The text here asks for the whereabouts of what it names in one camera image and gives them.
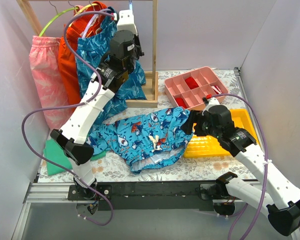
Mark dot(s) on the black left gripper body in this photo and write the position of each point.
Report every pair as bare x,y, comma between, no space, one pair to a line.
139,46

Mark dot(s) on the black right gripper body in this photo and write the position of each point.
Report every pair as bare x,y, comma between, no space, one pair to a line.
191,122

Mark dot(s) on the blue shark print shorts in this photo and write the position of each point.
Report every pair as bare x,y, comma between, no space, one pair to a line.
145,142

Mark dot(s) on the pale blue hanger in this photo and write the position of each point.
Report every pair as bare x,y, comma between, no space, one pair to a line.
130,3

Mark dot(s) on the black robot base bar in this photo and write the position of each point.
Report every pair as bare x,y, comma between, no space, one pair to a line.
155,195

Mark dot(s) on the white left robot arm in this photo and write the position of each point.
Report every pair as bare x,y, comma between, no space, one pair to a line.
113,70

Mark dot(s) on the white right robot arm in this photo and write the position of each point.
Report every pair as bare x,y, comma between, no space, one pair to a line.
278,199

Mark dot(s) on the teal leaf print shorts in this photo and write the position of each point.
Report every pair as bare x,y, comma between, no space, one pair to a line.
92,49

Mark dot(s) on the translucent white hanger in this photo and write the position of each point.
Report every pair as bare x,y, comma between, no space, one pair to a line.
93,26

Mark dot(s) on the yellow hanger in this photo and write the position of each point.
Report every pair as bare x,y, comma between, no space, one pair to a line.
80,23

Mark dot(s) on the orange shorts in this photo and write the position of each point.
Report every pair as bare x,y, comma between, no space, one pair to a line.
67,65

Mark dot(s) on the pink patterned shorts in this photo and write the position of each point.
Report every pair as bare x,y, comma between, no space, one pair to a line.
43,59

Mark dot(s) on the red cloth in corner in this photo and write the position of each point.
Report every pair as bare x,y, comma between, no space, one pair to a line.
180,102

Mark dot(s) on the pink divided organizer box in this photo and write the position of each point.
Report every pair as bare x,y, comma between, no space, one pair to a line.
188,89

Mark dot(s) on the red white striped cloth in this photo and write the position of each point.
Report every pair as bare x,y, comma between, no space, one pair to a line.
216,89

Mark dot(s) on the red rolled cloth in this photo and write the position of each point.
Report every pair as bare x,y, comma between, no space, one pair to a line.
191,83

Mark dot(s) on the floral table mat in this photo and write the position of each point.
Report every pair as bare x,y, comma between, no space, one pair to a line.
112,168

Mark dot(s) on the wooden clothes rack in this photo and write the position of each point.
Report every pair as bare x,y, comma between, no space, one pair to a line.
151,88

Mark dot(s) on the green folded cloth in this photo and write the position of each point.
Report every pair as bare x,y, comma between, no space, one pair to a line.
55,154

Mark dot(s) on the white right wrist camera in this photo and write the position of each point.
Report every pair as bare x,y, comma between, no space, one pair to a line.
210,102

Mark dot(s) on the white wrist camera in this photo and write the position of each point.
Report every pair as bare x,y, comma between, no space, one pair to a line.
210,102
125,21

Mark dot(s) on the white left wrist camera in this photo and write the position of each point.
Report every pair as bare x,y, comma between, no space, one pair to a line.
125,21

